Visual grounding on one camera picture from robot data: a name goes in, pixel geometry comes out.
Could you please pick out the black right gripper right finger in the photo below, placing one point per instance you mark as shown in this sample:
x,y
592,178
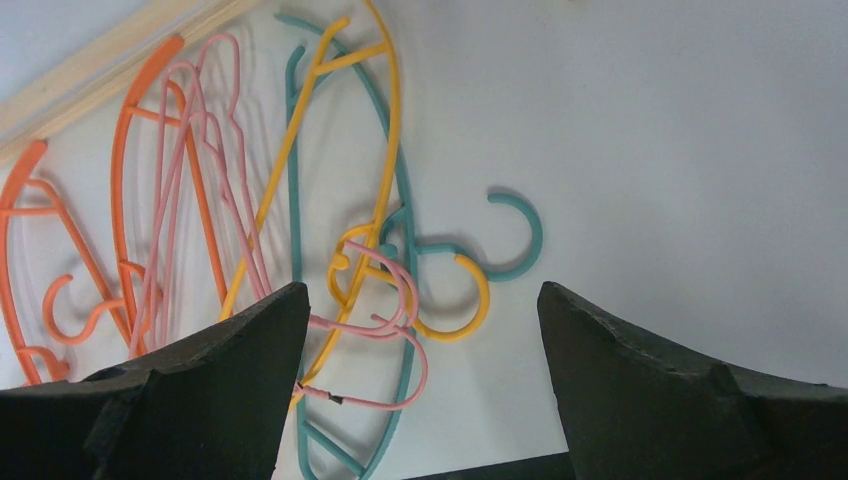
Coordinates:
x,y
635,405

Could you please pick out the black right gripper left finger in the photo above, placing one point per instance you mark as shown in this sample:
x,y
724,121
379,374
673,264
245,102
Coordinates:
x,y
212,405

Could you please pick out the teal plastic hanger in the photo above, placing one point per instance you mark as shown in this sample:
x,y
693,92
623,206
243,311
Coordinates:
x,y
397,239

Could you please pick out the yellow plastic hanger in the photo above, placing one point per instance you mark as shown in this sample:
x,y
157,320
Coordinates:
x,y
356,256

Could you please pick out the orange plastic hanger right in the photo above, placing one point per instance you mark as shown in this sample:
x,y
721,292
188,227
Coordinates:
x,y
149,72

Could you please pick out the orange plastic hanger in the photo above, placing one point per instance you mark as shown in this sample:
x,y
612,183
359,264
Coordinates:
x,y
24,196
149,72

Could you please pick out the orange plastic hanger left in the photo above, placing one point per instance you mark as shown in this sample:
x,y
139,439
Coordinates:
x,y
24,196

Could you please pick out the wooden clothes rack frame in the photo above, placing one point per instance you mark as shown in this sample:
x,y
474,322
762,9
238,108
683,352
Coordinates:
x,y
104,66

